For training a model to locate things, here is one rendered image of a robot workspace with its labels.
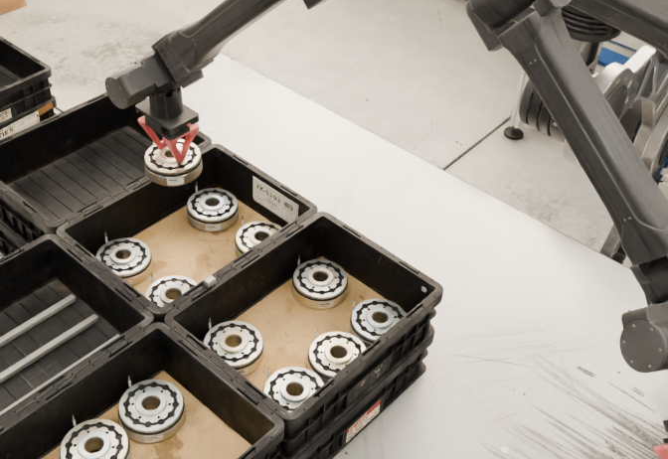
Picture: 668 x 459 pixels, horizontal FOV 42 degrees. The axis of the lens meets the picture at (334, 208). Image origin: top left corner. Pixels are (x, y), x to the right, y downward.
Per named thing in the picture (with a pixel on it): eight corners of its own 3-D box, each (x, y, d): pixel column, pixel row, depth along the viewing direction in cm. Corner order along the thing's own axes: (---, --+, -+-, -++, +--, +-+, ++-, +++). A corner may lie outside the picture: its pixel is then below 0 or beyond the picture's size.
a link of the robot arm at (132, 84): (209, 74, 142) (181, 27, 141) (153, 102, 135) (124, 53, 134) (177, 95, 151) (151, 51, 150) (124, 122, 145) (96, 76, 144)
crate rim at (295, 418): (321, 218, 169) (322, 208, 167) (445, 297, 155) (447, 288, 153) (160, 327, 145) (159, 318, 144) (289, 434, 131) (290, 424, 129)
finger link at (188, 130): (173, 174, 155) (168, 131, 149) (148, 157, 159) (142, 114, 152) (203, 158, 159) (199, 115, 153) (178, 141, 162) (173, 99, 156)
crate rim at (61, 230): (216, 150, 183) (216, 140, 182) (321, 218, 169) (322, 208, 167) (53, 239, 159) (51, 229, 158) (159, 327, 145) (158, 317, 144)
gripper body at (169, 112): (171, 138, 150) (167, 102, 145) (135, 113, 155) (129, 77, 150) (201, 122, 153) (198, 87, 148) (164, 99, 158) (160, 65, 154)
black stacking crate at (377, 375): (318, 254, 175) (322, 212, 168) (436, 334, 161) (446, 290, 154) (165, 365, 151) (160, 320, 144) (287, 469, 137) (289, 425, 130)
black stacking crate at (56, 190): (129, 127, 204) (124, 85, 196) (216, 185, 189) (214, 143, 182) (-26, 203, 180) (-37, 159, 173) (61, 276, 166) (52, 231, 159)
